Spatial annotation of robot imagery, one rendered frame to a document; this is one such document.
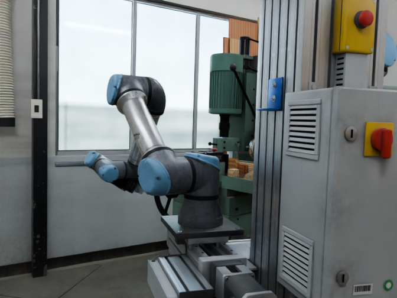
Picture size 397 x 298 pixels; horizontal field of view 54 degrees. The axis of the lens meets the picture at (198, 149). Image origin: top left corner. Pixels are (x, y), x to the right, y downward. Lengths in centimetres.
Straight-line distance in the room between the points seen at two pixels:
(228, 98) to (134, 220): 169
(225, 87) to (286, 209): 116
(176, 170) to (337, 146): 54
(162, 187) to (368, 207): 58
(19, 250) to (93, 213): 58
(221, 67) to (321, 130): 125
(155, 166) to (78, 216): 208
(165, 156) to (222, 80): 91
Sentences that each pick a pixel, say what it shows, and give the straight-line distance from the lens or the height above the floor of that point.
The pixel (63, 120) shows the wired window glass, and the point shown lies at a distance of 315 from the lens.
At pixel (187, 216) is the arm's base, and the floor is 85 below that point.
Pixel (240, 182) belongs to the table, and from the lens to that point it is 180.
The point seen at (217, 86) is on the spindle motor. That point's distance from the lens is 203.
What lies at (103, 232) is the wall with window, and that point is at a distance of 329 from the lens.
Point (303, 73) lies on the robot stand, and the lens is 101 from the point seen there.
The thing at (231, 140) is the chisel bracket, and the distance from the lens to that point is 209.
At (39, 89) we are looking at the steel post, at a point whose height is 134.
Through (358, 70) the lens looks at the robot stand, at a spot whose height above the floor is 129.
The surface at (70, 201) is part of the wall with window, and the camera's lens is 315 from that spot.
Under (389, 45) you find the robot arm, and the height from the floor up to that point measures 141.
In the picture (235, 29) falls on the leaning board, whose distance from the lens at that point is 379.
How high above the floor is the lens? 116
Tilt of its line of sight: 4 degrees down
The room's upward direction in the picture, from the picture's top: 2 degrees clockwise
